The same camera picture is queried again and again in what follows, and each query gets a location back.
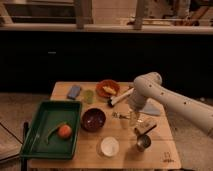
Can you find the silver fork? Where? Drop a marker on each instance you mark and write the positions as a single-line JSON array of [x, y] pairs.
[[118, 115]]

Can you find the blue sponge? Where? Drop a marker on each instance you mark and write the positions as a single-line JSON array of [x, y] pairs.
[[74, 92]]

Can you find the white black handled brush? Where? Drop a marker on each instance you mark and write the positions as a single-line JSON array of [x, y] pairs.
[[114, 100]]

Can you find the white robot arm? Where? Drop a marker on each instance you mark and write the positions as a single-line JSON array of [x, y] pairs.
[[150, 86]]

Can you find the green chili pepper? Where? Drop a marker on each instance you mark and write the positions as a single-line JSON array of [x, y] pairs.
[[50, 132]]

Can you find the green plastic cup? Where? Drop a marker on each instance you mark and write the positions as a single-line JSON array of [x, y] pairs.
[[88, 96]]

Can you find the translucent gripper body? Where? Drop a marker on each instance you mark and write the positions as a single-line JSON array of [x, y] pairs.
[[134, 117]]

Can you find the dark brown bowl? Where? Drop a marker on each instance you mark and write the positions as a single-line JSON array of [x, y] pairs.
[[93, 120]]

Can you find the metal measuring cup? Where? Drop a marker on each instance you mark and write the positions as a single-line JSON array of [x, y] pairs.
[[143, 140]]

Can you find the orange plate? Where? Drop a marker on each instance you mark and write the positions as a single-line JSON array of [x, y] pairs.
[[107, 82]]

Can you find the green plastic tray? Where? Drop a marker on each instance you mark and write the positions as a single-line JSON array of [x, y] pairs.
[[42, 140]]

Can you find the orange fruit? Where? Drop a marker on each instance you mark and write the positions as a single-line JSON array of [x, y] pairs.
[[64, 131]]

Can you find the yellow food piece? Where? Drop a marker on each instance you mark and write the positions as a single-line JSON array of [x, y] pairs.
[[109, 90]]

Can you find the light blue cloth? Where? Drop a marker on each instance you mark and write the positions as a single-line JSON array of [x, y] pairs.
[[150, 109]]

